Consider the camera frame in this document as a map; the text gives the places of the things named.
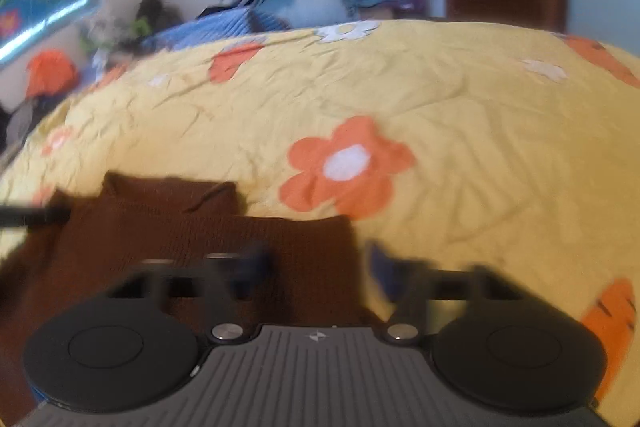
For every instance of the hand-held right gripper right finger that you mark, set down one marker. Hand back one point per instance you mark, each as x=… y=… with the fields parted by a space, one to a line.
x=382 y=264

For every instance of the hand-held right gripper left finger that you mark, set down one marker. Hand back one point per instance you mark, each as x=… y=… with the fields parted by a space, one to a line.
x=255 y=264

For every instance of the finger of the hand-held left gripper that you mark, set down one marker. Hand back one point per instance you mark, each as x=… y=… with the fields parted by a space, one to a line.
x=30 y=217

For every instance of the brown knit sweater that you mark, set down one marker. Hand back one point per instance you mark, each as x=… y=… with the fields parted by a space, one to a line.
x=125 y=237

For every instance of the grey cloth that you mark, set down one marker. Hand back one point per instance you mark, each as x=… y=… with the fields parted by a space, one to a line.
x=22 y=122

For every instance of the orange cloth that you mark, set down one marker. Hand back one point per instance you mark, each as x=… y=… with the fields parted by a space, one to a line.
x=50 y=72

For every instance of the yellow flower print quilt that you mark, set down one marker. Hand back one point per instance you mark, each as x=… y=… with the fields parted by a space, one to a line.
x=450 y=107

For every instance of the dark plush toy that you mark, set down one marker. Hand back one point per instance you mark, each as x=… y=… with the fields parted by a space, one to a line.
x=155 y=12

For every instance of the blue quilted blanket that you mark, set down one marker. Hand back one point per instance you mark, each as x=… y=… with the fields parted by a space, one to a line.
x=215 y=27

